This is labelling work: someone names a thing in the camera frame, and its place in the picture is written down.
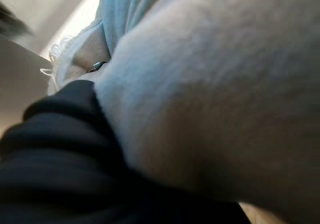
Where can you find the dark left robot hand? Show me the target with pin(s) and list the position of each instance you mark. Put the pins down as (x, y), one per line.
(62, 171)

